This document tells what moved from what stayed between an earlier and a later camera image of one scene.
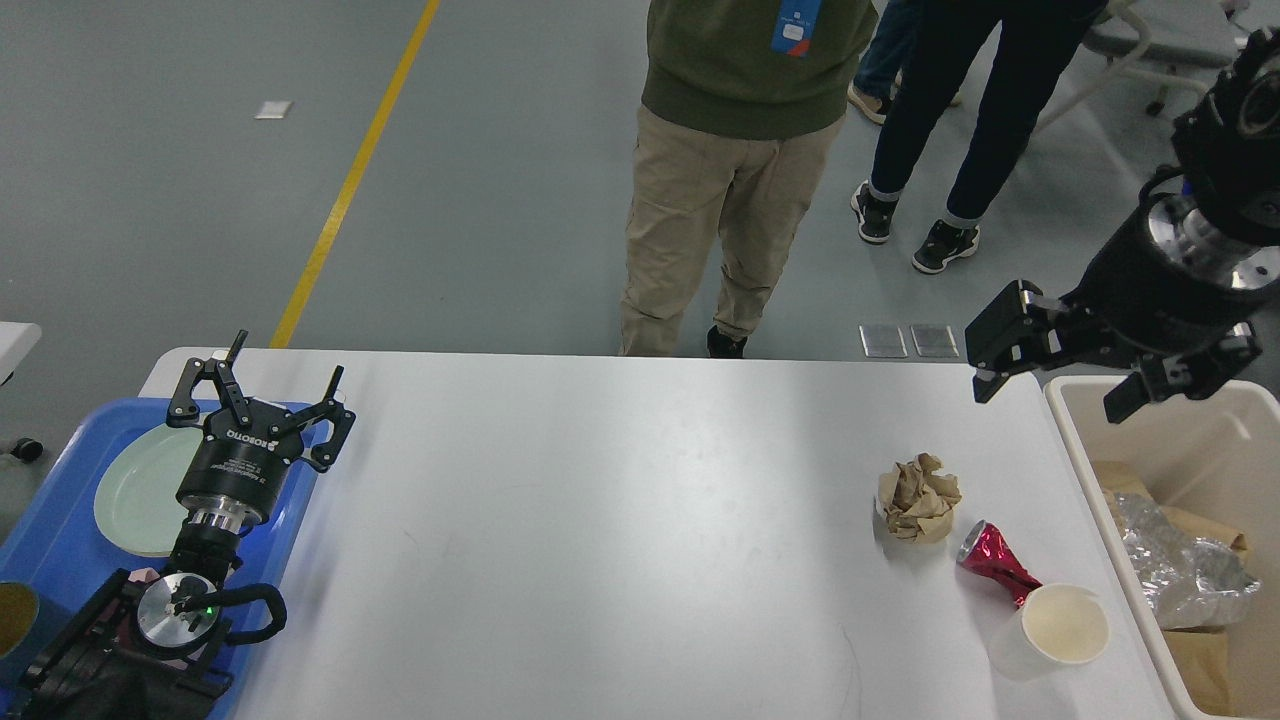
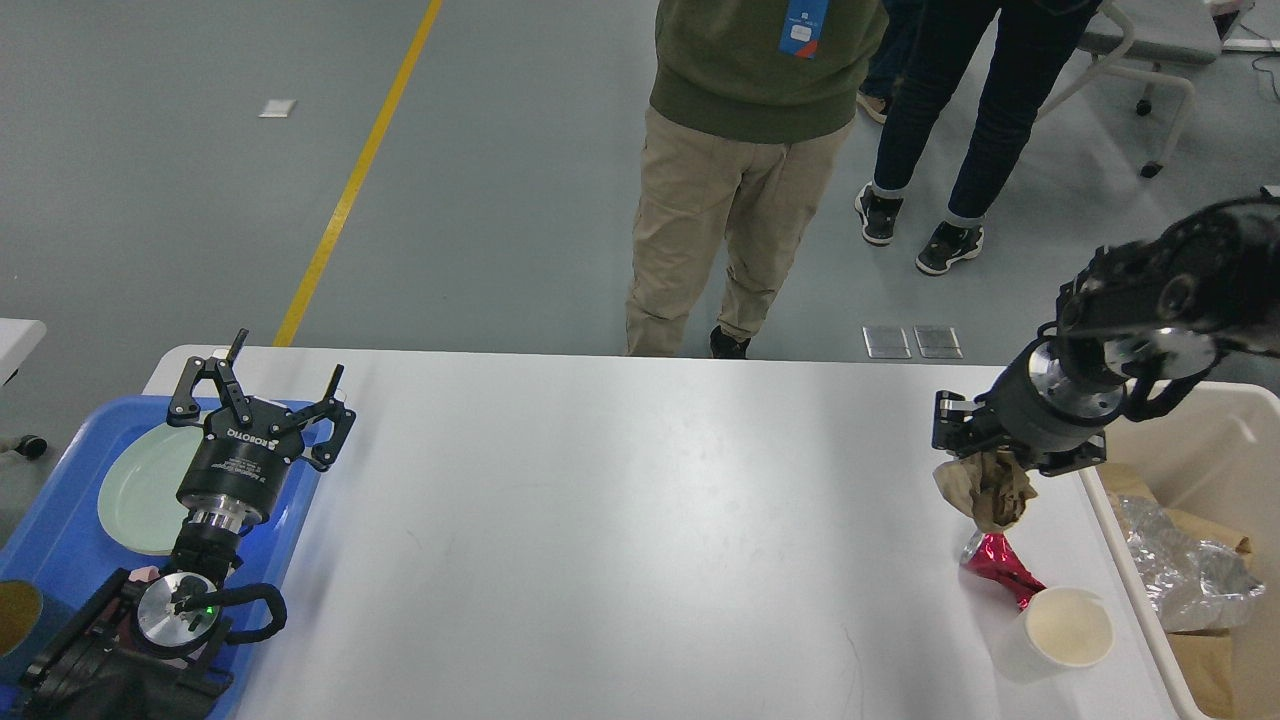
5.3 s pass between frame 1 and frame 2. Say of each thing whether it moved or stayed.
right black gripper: moved
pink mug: stayed
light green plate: stayed
